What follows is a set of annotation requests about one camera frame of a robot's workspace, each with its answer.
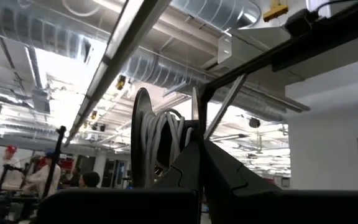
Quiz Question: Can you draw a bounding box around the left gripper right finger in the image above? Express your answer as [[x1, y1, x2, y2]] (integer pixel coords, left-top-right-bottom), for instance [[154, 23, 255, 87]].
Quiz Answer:
[[200, 139, 358, 224]]

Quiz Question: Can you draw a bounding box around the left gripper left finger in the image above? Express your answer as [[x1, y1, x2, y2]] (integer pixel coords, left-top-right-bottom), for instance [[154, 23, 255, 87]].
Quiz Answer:
[[37, 139, 201, 224]]

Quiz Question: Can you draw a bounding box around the black cable spool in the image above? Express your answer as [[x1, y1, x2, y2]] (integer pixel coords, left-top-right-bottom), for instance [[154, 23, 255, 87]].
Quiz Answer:
[[129, 86, 203, 189]]

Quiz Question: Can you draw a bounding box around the black overhead light bar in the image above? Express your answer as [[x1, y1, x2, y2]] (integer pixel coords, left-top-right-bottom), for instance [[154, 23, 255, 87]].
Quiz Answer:
[[63, 0, 172, 148]]

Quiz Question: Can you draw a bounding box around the yellow ceiling outlet box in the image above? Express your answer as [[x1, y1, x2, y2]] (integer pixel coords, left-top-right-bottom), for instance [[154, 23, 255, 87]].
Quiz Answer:
[[262, 0, 290, 23]]

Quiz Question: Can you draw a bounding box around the black background rig post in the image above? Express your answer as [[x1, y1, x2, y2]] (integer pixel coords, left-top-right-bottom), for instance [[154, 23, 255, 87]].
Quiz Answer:
[[40, 125, 67, 200]]

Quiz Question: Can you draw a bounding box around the silver ventilation duct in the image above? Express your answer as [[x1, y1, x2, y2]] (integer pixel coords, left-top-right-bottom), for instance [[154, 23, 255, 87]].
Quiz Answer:
[[121, 46, 311, 123]]

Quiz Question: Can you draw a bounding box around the black overhead camera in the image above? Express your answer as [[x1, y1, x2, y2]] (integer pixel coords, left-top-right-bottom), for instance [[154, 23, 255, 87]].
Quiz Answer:
[[283, 8, 321, 38]]

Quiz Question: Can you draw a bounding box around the black aluminium rig frame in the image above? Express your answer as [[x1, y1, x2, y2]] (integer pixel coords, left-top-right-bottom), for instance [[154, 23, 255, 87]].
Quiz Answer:
[[196, 0, 358, 142]]

